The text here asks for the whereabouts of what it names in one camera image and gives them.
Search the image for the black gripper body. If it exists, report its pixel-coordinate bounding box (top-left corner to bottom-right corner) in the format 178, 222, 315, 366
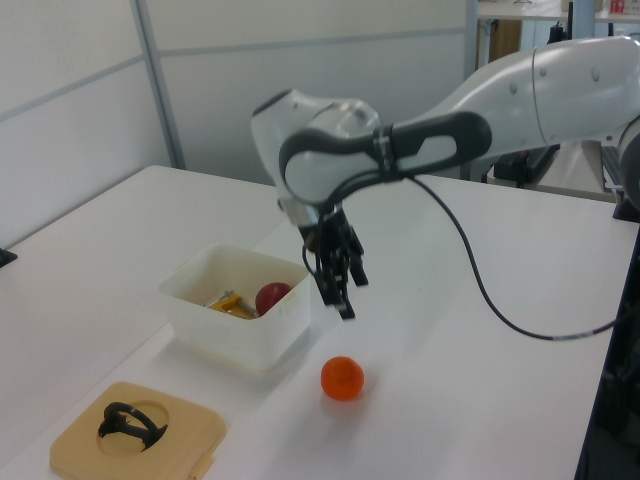
298, 208, 365, 267

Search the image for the red apple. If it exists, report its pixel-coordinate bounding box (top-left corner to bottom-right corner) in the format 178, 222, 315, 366
254, 281, 294, 317

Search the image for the orange fruit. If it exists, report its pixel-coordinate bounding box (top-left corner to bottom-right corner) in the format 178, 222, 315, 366
320, 355, 366, 402

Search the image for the white plastic container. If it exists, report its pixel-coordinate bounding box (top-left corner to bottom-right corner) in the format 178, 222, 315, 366
158, 243, 312, 374

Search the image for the beige container lid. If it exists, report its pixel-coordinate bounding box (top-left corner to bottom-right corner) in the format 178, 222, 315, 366
49, 381, 228, 480

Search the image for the small yellow C-clamp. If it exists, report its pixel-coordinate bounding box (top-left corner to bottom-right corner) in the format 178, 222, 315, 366
203, 289, 259, 320

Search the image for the black equipment stand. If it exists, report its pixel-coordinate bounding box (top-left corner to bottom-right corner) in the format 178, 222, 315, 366
573, 269, 640, 480

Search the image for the white background desk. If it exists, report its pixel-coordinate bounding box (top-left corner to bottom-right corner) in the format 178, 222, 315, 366
476, 0, 640, 24

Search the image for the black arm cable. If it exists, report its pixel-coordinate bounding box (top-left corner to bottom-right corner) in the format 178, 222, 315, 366
389, 172, 621, 343

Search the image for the black lid handle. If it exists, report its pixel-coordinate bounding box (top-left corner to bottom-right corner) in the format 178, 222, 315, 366
97, 401, 169, 453

